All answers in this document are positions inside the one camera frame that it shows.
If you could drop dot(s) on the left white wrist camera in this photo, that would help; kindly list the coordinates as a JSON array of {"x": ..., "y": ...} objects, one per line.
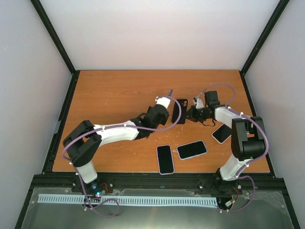
[{"x": 164, "y": 101}]

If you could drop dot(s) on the phone in pink case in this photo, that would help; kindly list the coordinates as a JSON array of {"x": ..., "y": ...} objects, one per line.
[{"x": 222, "y": 133}]

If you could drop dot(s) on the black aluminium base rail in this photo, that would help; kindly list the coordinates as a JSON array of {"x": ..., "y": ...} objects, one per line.
[{"x": 206, "y": 183}]

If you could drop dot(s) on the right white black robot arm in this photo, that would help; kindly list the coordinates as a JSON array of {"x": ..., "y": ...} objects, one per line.
[{"x": 248, "y": 139}]

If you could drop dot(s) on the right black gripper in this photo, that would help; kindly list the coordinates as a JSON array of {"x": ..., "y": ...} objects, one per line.
[{"x": 190, "y": 114}]

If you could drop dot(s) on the metal sheet front panel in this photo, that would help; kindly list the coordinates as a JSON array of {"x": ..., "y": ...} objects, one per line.
[{"x": 252, "y": 210}]

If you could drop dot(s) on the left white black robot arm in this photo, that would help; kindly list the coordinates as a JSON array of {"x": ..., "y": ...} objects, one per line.
[{"x": 83, "y": 142}]

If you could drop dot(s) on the black frame post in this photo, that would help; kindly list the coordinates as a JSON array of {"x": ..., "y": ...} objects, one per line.
[
  {"x": 275, "y": 16},
  {"x": 53, "y": 34}
]

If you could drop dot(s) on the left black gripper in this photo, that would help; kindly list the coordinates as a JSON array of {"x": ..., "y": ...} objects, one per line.
[{"x": 165, "y": 118}]

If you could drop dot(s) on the right black frame post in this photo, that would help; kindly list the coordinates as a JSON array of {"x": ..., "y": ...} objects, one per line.
[{"x": 275, "y": 16}]

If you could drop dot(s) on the phone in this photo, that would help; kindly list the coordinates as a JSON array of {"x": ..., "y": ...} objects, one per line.
[
  {"x": 191, "y": 150},
  {"x": 222, "y": 133},
  {"x": 165, "y": 160}
]

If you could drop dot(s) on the left black frame post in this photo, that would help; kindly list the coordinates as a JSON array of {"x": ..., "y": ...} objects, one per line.
[{"x": 53, "y": 34}]

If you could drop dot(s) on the light blue slotted cable duct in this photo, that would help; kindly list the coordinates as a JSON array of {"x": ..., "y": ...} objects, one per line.
[{"x": 136, "y": 201}]

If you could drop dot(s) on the phone in lilac case tilted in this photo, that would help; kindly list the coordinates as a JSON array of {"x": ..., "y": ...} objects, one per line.
[{"x": 191, "y": 150}]

